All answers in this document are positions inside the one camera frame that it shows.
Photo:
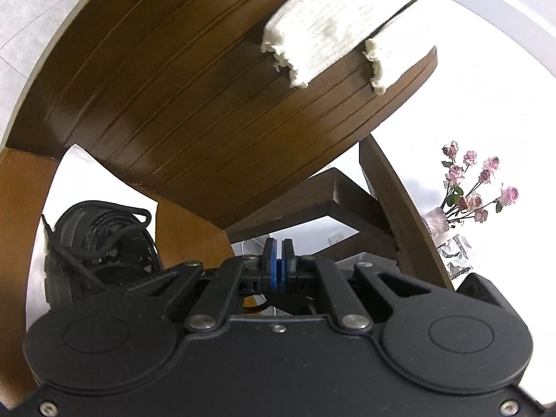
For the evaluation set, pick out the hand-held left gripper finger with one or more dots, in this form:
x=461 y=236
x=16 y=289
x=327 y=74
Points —
x=282 y=271
x=272 y=269

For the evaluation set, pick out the silver foil wrapped object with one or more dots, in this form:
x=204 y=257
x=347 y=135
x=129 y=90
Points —
x=456 y=256

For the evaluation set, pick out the purple glass vase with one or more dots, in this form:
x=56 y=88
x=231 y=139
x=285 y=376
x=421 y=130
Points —
x=436 y=223

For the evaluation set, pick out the dark wooden chair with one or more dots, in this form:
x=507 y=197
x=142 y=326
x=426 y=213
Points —
x=347 y=191

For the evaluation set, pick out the pink rose bouquet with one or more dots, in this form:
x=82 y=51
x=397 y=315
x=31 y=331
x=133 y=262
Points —
x=456 y=173

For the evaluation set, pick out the dark brown slatted board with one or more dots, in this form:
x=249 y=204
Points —
x=173 y=95

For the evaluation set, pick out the white paper sheet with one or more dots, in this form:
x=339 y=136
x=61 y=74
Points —
x=87 y=173

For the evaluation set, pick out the white fringed woven cloth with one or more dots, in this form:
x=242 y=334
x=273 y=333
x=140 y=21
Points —
x=339 y=17

